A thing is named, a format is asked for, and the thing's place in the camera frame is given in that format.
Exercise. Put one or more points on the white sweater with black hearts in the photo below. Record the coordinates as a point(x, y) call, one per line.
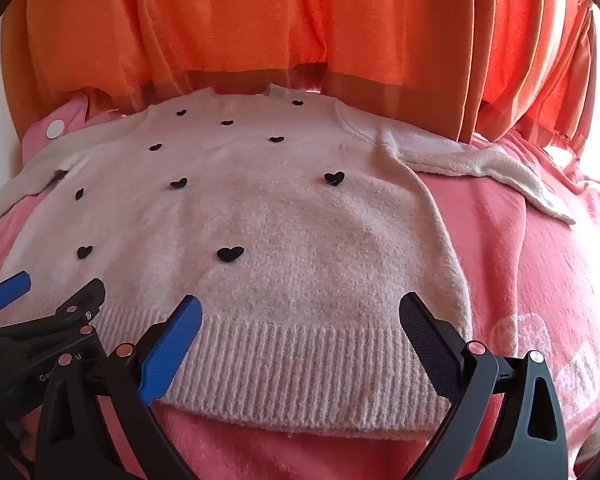
point(280, 240)

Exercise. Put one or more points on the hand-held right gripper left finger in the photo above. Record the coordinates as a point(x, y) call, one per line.
point(172, 350)

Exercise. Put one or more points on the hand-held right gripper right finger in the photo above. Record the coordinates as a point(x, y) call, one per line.
point(430, 347)

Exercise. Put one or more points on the pink blanket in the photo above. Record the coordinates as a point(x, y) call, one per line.
point(520, 280)

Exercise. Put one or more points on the pink pillow with white dot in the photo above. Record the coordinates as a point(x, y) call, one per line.
point(55, 127)

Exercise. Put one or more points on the orange curtain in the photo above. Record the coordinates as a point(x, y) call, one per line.
point(300, 25)

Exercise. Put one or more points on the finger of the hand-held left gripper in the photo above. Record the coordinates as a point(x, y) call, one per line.
point(11, 289)
point(80, 305)

